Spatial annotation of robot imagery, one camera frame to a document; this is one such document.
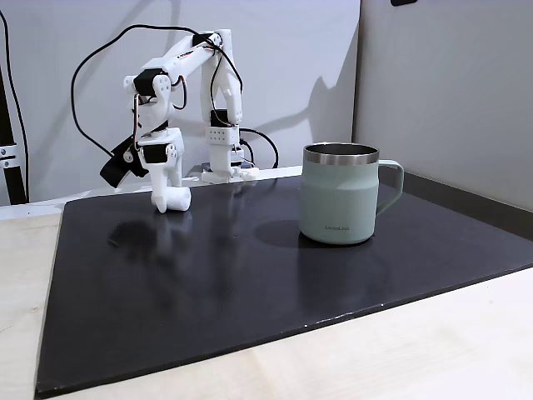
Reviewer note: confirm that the black stand with white clamp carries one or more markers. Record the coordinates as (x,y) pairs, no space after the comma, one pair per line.
(10,158)

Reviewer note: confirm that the black wall-mounted object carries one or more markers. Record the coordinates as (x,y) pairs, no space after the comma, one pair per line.
(403,2)

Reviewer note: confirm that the white gauze roll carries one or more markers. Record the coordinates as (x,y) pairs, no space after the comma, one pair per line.
(180,201)

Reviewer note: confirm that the mint green metal-rimmed mug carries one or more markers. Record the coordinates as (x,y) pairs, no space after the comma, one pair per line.
(337,200)

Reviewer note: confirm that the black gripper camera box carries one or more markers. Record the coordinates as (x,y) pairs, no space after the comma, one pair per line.
(118,164)

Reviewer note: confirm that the black table mat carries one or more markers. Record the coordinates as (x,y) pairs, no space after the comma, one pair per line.
(250,283)

